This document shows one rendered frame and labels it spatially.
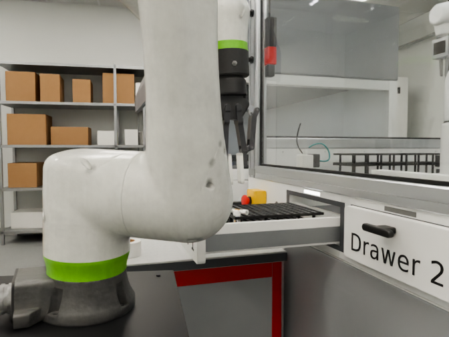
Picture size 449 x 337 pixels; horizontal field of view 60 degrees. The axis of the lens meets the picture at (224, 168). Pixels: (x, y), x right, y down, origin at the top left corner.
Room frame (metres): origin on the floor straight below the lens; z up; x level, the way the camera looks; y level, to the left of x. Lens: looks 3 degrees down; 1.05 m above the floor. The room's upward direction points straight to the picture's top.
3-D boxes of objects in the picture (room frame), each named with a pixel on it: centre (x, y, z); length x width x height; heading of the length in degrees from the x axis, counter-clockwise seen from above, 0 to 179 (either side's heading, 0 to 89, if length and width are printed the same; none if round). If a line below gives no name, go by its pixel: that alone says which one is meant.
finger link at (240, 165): (0.89, -0.04, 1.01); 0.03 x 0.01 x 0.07; 15
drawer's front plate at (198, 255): (0.91, 0.09, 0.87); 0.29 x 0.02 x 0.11; 17
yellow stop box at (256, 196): (1.31, -0.11, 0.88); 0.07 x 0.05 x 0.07; 17
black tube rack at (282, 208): (0.96, -0.10, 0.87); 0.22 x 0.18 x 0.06; 107
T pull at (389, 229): (0.69, -0.28, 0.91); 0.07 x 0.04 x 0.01; 17
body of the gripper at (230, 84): (0.89, -0.01, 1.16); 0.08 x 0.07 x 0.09; 105
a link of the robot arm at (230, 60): (0.89, -0.01, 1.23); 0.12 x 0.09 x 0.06; 15
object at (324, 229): (0.97, -0.11, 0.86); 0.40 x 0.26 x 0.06; 107
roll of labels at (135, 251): (1.05, 0.26, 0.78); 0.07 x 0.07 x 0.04
